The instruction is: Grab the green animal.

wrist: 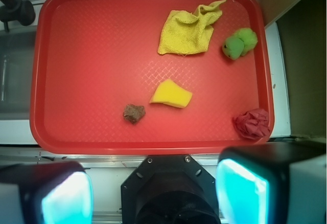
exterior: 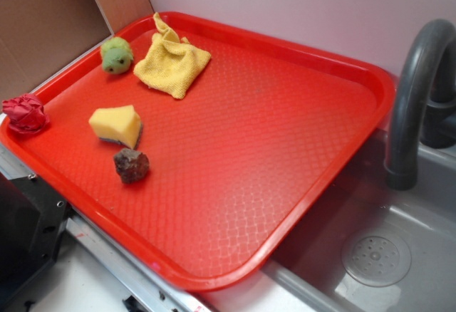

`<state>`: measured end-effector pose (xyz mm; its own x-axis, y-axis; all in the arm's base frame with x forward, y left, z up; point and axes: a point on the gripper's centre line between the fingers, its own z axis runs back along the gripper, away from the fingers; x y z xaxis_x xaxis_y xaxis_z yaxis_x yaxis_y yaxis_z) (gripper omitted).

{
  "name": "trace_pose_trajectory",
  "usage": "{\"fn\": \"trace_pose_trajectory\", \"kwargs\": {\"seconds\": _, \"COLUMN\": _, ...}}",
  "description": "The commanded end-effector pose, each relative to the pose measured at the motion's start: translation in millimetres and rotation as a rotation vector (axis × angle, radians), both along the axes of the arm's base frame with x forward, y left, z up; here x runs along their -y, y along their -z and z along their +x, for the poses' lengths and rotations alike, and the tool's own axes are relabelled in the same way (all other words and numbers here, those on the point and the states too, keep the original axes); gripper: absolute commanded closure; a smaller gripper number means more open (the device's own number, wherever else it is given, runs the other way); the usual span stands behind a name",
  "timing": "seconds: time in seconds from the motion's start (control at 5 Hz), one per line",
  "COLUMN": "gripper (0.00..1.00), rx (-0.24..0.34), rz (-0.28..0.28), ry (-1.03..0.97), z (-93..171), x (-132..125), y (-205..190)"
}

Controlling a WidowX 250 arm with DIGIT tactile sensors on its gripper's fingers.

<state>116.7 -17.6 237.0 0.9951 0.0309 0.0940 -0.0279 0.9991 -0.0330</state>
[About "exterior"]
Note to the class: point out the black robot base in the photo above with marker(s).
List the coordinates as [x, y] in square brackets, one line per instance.
[33, 217]

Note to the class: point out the green plush animal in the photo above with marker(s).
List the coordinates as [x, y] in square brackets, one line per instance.
[117, 56]

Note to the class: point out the red plastic tray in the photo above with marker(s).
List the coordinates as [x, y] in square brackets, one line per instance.
[260, 134]

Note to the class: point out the yellow cloth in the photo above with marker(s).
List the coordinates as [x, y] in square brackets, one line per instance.
[171, 64]

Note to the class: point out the brown rock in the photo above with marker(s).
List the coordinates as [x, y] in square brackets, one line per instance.
[131, 165]

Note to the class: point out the yellow sponge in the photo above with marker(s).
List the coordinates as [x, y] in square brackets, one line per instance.
[120, 124]

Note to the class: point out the grey toy sink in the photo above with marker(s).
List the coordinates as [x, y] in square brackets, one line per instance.
[306, 273]

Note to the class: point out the sink drain cover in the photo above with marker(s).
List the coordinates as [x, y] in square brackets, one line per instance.
[376, 257]

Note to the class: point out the grey toy faucet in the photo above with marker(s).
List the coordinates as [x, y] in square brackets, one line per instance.
[424, 107]

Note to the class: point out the red crumpled cloth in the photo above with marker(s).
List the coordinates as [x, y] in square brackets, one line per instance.
[26, 114]

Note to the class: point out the brown cardboard panel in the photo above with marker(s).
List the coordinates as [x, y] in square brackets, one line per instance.
[41, 37]

